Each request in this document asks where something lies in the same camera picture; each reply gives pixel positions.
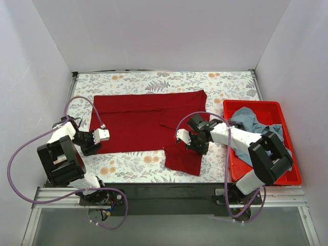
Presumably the red t-shirt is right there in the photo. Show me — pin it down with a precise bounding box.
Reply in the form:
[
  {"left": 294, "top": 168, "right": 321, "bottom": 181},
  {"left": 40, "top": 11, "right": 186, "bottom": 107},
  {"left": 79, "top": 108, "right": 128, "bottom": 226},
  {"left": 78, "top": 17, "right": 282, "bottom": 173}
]
[{"left": 90, "top": 90, "right": 207, "bottom": 176}]

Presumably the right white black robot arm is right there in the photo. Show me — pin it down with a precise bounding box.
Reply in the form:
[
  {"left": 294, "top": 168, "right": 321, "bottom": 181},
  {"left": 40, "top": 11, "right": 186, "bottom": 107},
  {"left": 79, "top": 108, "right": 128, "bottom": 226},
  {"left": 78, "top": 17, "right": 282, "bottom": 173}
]
[{"left": 176, "top": 114, "right": 294, "bottom": 196}]

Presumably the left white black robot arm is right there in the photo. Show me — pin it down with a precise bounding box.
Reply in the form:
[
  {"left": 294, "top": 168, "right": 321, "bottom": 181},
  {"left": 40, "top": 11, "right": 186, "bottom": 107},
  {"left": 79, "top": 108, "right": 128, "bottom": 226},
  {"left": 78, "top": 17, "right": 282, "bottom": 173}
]
[{"left": 37, "top": 120, "right": 110, "bottom": 196}]

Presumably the floral patterned table mat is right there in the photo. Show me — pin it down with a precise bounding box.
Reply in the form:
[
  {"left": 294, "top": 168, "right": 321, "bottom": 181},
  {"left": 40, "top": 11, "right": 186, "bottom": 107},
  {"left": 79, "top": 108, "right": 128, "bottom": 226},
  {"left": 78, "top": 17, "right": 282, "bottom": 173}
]
[{"left": 68, "top": 71, "right": 260, "bottom": 183}]

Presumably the red plastic bin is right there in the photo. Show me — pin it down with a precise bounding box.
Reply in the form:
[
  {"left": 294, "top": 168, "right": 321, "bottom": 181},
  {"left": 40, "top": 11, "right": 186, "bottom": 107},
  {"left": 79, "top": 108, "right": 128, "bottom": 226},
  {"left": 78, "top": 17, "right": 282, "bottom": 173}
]
[{"left": 223, "top": 100, "right": 301, "bottom": 186}]

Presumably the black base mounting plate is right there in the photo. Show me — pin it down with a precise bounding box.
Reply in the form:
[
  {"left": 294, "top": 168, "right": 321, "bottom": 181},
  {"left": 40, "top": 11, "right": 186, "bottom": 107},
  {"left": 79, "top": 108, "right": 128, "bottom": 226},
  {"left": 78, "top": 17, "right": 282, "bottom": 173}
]
[{"left": 78, "top": 182, "right": 263, "bottom": 222}]

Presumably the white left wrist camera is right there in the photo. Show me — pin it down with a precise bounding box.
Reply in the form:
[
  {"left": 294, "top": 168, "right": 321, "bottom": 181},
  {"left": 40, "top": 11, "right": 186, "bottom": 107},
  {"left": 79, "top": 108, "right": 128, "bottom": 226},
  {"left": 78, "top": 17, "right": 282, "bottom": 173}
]
[{"left": 92, "top": 128, "right": 110, "bottom": 144}]

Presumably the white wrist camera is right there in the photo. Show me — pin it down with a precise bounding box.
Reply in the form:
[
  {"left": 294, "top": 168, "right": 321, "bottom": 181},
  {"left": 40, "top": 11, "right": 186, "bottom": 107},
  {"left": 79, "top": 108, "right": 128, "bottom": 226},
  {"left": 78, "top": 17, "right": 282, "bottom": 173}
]
[
  {"left": 176, "top": 129, "right": 191, "bottom": 146},
  {"left": 92, "top": 128, "right": 110, "bottom": 144}
]

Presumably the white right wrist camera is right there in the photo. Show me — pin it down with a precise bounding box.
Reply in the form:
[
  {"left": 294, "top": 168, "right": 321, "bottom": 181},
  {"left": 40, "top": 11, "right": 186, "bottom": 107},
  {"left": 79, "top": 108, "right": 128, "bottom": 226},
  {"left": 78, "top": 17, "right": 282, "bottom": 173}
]
[{"left": 176, "top": 129, "right": 191, "bottom": 146}]

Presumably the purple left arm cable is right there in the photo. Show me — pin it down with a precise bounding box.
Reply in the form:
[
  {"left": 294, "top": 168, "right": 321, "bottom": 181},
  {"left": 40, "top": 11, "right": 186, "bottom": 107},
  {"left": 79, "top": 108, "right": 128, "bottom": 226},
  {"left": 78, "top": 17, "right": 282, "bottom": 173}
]
[{"left": 7, "top": 96, "right": 129, "bottom": 230}]

